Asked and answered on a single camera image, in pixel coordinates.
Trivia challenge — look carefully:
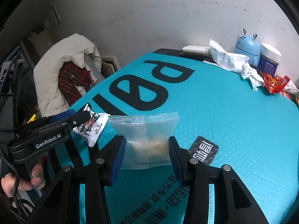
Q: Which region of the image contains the white snack packet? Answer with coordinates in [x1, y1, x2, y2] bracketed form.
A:
[73, 104, 110, 148]

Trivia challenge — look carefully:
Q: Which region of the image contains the clear zip bag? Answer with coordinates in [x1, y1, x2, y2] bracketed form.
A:
[108, 112, 180, 170]

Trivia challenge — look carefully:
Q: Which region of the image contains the person's left hand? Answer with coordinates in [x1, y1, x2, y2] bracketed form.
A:
[0, 155, 47, 198]

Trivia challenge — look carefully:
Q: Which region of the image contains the red plaid scarf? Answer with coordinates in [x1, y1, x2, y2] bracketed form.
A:
[58, 61, 94, 106]

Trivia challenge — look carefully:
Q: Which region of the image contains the teal mat with black letters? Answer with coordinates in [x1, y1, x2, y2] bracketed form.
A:
[71, 53, 298, 223]

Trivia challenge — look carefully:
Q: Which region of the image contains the white quilted jacket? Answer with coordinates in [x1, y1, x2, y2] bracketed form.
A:
[33, 33, 103, 117]

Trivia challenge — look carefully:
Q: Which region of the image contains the crumpled white tissue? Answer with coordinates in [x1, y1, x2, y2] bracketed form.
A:
[209, 39, 264, 91]

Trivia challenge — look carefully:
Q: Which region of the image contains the red candy wrapper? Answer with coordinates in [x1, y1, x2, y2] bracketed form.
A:
[260, 72, 290, 94]

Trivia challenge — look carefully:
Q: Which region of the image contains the light blue deer humidifier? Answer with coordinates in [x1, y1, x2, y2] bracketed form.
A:
[235, 28, 261, 69]

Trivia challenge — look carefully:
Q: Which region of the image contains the navy jar white lid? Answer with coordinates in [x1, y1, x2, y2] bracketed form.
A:
[258, 43, 282, 77]

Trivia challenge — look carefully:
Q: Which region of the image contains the wall access panel frame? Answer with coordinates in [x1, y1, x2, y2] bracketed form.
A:
[101, 56, 121, 78]

